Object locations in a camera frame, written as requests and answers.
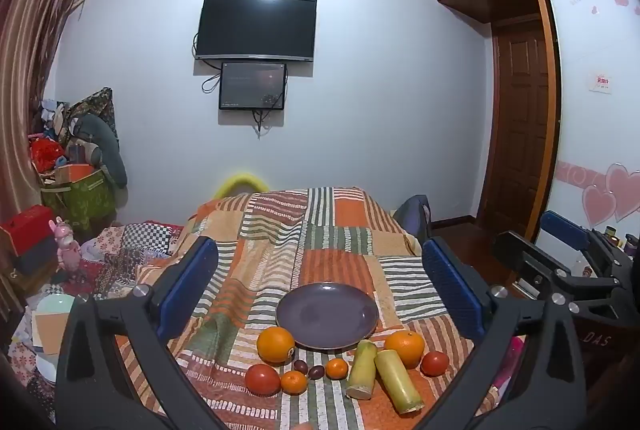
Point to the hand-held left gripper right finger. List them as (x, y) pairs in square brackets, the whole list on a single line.
[(450, 290)]

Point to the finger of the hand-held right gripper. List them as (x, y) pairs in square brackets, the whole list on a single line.
[(562, 227), (525, 255)]

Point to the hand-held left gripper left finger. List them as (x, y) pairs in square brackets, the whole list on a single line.
[(192, 282)]

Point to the orange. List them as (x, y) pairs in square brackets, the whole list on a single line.
[(276, 345), (405, 349)]

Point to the red tomato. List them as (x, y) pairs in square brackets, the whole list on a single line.
[(435, 364), (262, 380)]

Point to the straight green sugarcane piece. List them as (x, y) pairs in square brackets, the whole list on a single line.
[(397, 382)]

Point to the tapered green sugarcane piece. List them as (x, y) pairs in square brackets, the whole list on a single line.
[(362, 370)]

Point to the dark purple plate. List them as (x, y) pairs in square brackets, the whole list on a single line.
[(327, 316)]

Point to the dark red date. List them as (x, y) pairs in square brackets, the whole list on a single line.
[(300, 366), (316, 372)]

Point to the small tangerine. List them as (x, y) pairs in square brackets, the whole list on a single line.
[(294, 383), (337, 369)]

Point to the colourful checked quilt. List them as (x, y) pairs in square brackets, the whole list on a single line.
[(125, 245)]

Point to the white heart-print wardrobe door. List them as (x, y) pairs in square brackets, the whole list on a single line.
[(590, 135)]

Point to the brown wooden door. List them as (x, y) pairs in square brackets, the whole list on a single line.
[(520, 130)]

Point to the pink toy rabbit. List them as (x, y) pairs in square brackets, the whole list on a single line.
[(66, 245)]

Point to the green patterned storage box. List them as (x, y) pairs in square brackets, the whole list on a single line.
[(82, 205)]

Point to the striped patchwork blanket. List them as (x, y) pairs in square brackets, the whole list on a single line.
[(320, 235)]

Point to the light green dish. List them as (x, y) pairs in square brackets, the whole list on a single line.
[(55, 302)]

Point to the red and white sticker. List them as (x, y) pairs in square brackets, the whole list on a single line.
[(600, 82)]

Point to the brown cardboard sheet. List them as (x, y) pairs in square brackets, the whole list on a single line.
[(50, 332)]

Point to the dark grey box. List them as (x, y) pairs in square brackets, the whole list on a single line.
[(37, 260)]

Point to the grey plush toy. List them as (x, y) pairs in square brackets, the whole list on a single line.
[(107, 150)]

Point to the orange cardboard box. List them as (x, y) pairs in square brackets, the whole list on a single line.
[(75, 172)]

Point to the red box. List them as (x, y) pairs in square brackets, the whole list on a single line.
[(25, 227)]

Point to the red plastic bag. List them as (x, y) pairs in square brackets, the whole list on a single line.
[(46, 155)]

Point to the camouflage pillow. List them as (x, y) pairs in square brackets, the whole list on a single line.
[(97, 102)]

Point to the striped brown curtain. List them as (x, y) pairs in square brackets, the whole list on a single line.
[(30, 60)]

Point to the small black wall monitor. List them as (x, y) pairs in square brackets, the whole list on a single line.
[(252, 86)]

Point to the black wall television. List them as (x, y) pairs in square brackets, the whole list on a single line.
[(256, 27)]

